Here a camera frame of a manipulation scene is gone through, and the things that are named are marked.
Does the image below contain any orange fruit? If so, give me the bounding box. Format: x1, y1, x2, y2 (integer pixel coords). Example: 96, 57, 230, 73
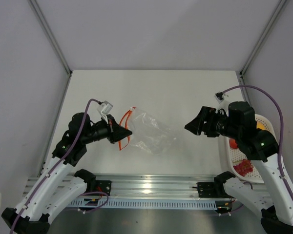
256, 122, 266, 130

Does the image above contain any aluminium mounting rail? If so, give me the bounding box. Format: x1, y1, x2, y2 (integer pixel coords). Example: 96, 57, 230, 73
23, 173, 269, 197

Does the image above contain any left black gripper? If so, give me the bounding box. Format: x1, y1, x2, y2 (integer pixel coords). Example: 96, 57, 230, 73
82, 114, 132, 145

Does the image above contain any white slotted cable duct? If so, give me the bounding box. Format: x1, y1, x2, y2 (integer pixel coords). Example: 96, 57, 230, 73
68, 197, 217, 210

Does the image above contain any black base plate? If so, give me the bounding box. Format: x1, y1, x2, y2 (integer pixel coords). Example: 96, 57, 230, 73
95, 180, 112, 195
192, 182, 232, 198

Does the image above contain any white perforated plastic basket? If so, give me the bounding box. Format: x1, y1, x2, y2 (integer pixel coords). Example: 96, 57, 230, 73
218, 114, 275, 184

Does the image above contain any left corner frame post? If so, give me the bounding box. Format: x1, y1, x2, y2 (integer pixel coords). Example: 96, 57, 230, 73
27, 0, 72, 76

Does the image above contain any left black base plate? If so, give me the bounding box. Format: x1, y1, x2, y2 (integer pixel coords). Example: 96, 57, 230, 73
95, 180, 112, 195

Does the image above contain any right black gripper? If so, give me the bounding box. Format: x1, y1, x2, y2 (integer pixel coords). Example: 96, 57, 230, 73
184, 106, 241, 140

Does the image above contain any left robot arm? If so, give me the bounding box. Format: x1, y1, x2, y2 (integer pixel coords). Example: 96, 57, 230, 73
1, 113, 132, 234

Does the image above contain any red grape bunch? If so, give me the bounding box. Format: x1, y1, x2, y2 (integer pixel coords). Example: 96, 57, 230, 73
233, 159, 253, 176

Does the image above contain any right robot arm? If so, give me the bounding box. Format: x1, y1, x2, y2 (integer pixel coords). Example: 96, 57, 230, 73
185, 101, 293, 234

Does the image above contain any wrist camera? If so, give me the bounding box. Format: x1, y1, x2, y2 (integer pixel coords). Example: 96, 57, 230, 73
97, 100, 113, 122
215, 92, 230, 111

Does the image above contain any right corner frame post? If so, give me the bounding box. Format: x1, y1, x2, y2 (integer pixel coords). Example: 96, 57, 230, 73
239, 0, 290, 79

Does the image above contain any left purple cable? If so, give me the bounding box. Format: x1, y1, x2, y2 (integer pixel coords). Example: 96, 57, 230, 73
9, 98, 109, 234

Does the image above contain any corner frame post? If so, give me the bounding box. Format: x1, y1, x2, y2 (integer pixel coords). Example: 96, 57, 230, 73
27, 0, 72, 76
239, 0, 290, 79

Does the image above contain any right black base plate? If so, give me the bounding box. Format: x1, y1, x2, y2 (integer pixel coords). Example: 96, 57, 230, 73
192, 182, 232, 198

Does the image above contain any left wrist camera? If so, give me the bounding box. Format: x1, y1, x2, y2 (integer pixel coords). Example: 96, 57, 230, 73
97, 100, 113, 122

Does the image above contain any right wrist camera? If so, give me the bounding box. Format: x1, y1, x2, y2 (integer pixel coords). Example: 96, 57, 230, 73
215, 92, 230, 111

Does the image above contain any clear zip top bag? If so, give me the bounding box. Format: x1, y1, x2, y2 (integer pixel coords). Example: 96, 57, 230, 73
118, 107, 177, 155

